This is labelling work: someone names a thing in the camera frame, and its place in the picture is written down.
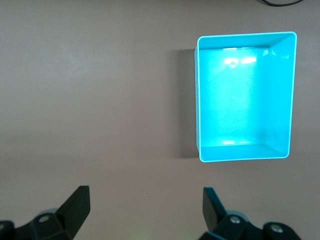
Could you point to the cyan plastic storage bin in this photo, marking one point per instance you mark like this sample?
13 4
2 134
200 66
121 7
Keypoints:
240 100

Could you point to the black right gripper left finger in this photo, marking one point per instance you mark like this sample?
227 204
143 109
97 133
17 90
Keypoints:
65 220

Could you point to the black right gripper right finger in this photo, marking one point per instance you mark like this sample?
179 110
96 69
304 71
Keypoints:
225 227

